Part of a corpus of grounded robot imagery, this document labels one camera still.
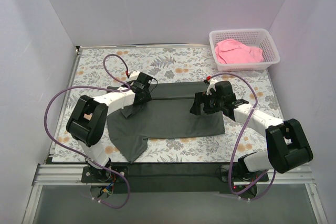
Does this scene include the dark grey t shirt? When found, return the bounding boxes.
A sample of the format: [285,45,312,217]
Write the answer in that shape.
[107,82,225,163]

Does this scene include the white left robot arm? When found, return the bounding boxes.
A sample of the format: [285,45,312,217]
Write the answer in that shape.
[66,87,151,182]

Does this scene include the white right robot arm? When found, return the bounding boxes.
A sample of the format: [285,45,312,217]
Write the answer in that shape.
[190,91,313,176]

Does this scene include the floral patterned table mat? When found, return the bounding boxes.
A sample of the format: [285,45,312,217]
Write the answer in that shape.
[50,47,282,163]

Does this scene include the pink t shirt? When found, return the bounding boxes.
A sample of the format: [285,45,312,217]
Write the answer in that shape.
[215,39,264,64]

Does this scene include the white plastic laundry basket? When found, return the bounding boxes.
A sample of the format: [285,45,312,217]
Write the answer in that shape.
[209,28,280,71]

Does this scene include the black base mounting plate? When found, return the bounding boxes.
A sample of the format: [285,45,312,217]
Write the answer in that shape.
[81,162,270,195]

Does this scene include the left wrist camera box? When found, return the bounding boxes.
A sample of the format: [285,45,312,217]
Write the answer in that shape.
[132,72,153,91]

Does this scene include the aluminium frame rail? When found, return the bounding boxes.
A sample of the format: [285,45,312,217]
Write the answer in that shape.
[33,164,316,185]

